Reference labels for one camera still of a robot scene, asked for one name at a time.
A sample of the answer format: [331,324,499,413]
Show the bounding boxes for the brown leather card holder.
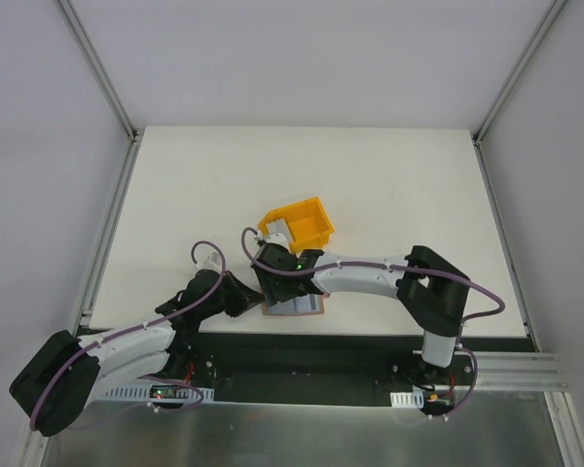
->
[263,294,325,317]

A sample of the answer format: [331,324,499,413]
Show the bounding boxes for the yellow plastic bin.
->
[258,197,335,253]

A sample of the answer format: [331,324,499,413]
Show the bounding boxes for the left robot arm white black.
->
[9,269,264,437]

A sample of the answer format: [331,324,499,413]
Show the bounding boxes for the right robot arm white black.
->
[251,241,469,384]

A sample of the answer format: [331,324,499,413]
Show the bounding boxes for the stack of silver cards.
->
[267,219,292,241]

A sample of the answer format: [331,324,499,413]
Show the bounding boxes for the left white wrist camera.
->
[195,252,224,273]

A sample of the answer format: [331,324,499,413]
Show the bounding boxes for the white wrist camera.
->
[255,233,290,251]
[195,252,224,273]

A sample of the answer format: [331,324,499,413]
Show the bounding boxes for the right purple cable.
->
[241,227,506,325]

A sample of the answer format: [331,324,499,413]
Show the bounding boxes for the purple cable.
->
[28,240,226,433]
[241,227,506,325]

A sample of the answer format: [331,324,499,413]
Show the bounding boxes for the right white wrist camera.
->
[255,233,290,251]

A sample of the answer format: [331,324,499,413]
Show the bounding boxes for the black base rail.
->
[72,328,536,405]

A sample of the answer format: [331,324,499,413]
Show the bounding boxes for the left white cable duct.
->
[97,382,214,404]

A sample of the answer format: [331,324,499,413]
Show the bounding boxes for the white cable duct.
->
[389,391,424,410]
[97,382,214,404]

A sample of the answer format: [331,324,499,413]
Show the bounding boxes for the right white cable duct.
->
[389,391,424,410]

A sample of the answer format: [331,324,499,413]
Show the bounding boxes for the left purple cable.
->
[28,240,226,433]

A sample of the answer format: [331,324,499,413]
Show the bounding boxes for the left aluminium frame post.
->
[55,0,139,141]

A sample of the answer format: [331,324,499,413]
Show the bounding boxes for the aluminium frame post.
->
[55,0,139,141]
[472,0,570,147]

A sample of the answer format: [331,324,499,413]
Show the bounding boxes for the right aluminium frame post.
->
[472,0,570,147]

